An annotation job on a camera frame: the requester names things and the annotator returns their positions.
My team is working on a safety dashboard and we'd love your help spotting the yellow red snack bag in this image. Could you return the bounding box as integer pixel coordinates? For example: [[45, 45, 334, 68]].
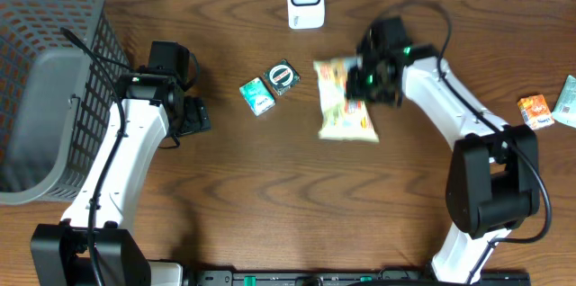
[[313, 57, 379, 143]]

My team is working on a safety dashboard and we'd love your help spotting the dark green round packet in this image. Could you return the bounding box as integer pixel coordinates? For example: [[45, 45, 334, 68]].
[[264, 59, 301, 96]]

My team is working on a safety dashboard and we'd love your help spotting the dark grey plastic mesh basket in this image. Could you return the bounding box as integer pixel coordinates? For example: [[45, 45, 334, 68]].
[[1, 0, 129, 205]]

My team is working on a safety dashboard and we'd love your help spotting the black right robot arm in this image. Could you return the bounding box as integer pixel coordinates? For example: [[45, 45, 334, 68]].
[[346, 43, 549, 284]]

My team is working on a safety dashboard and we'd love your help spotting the light teal snack packet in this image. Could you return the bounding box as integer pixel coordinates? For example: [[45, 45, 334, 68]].
[[552, 75, 576, 128]]

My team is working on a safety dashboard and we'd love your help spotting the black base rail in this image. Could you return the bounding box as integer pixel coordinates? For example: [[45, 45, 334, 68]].
[[179, 269, 532, 286]]

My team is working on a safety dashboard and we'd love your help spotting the teal white tissue packet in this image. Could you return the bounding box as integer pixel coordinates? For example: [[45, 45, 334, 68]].
[[239, 77, 275, 116]]

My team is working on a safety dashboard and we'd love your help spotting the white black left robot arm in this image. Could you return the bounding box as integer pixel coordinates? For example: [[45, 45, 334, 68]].
[[31, 73, 209, 285]]

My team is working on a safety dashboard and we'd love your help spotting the orange snack packet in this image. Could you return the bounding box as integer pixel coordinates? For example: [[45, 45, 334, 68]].
[[517, 94, 554, 130]]

